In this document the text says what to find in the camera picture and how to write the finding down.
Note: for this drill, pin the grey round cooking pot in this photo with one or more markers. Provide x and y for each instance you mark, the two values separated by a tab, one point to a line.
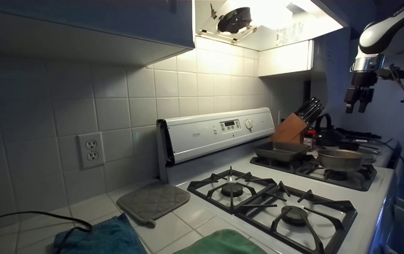
340	161

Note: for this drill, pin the small black frying pan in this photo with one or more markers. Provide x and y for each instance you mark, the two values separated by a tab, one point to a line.
351	134

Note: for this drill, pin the dark rectangular baking pan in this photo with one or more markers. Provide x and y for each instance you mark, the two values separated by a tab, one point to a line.
276	152

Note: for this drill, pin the black burner grate under cookware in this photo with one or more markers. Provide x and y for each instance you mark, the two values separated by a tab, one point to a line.
351	180

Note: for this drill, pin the grey square pot holder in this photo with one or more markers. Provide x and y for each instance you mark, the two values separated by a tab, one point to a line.
152	202

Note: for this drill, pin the small white upper cabinet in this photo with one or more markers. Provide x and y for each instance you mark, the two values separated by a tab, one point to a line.
286	58

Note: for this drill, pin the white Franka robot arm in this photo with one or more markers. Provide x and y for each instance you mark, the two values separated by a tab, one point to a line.
385	29

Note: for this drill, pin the black round hood fan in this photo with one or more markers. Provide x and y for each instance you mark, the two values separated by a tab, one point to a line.
233	18

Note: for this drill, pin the empty black burner grate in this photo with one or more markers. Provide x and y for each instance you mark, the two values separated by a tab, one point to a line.
267	199

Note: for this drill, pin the white gas stove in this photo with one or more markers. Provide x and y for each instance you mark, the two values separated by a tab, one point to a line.
202	135

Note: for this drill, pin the large upper wall cabinet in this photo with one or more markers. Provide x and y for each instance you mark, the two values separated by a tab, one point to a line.
93	18

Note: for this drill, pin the white wall outlet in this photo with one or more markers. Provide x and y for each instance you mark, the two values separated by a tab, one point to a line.
90	149

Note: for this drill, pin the wooden knife block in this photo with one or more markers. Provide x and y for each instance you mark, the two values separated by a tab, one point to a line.
286	131

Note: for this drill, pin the green cloth towel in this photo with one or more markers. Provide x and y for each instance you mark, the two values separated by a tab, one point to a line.
220	242

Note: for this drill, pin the round stove timer knob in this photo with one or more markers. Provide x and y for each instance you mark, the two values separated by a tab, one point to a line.
247	122

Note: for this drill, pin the black kettle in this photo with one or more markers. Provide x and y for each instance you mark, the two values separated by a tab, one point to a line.
327	137

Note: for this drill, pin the small red-capped spice jar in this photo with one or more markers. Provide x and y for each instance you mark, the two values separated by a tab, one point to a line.
309	139

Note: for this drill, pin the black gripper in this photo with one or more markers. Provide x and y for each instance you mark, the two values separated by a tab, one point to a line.
363	80

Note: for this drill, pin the white lit range hood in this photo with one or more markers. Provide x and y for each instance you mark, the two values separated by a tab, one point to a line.
281	32

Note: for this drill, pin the blue cloth towel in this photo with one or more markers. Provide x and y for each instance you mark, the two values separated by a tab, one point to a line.
103	237

